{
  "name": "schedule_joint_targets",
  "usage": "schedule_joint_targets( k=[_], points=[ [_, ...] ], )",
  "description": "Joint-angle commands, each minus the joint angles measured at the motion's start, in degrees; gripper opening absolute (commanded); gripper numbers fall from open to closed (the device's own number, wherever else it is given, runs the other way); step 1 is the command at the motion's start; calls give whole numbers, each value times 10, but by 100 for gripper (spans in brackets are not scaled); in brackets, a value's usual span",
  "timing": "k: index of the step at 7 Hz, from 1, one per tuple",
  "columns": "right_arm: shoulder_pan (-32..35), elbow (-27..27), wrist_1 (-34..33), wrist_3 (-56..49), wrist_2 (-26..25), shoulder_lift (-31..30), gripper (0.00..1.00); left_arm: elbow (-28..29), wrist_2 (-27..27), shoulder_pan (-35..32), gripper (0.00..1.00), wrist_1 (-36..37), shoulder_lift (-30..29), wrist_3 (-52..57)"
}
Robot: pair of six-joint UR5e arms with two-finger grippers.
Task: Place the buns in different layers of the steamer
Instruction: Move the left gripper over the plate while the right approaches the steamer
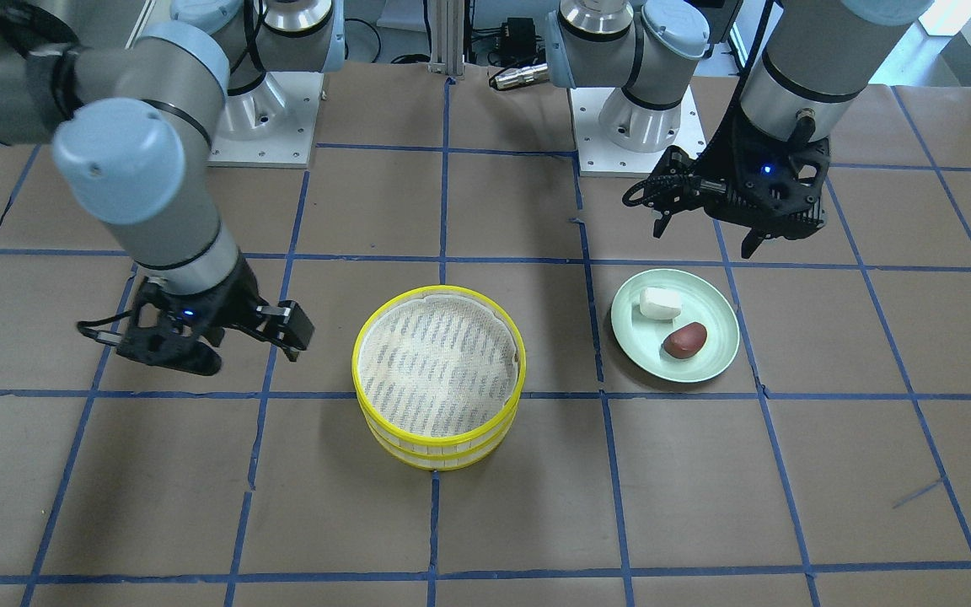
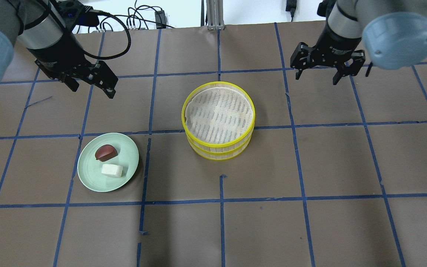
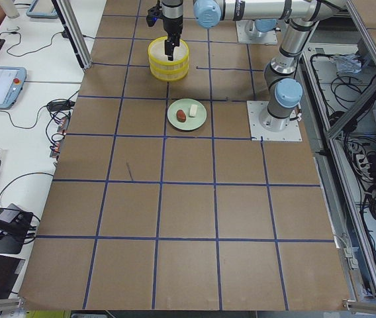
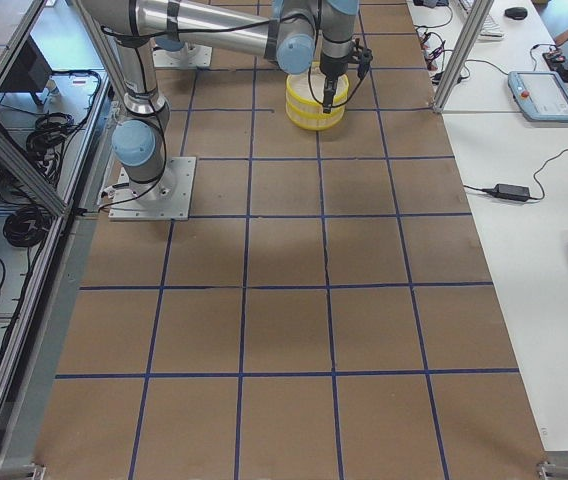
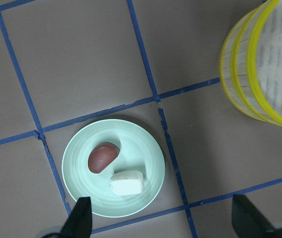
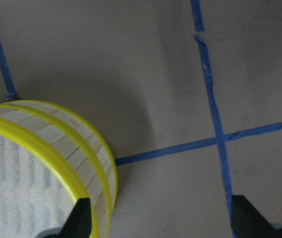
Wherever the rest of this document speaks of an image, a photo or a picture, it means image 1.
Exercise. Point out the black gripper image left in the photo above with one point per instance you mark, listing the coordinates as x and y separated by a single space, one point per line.
235 298

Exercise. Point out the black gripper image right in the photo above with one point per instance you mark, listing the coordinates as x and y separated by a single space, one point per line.
726 159

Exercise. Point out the dark red bun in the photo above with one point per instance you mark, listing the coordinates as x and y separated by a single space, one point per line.
685 342

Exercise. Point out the yellow top steamer layer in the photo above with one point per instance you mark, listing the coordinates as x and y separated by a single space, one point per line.
438 368

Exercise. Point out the yellow steamer layer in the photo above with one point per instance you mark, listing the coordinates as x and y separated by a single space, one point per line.
445 453
438 368

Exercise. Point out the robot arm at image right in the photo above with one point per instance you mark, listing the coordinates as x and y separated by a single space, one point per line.
819 55

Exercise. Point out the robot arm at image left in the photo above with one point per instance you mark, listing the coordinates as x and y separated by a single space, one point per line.
131 130

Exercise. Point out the yellow bottom steamer layer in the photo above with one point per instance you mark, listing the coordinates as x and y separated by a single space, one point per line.
445 453

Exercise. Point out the white bun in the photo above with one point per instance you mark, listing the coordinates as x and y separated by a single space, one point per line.
659 303

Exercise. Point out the light green plate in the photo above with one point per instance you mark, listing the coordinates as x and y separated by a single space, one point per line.
641 338

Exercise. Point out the silver metal cylinder connector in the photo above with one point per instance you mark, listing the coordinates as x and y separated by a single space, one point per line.
511 78

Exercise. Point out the black box behind table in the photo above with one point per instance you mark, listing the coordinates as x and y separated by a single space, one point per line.
517 37

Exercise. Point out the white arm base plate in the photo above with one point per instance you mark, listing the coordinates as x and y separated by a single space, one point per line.
612 143
271 126

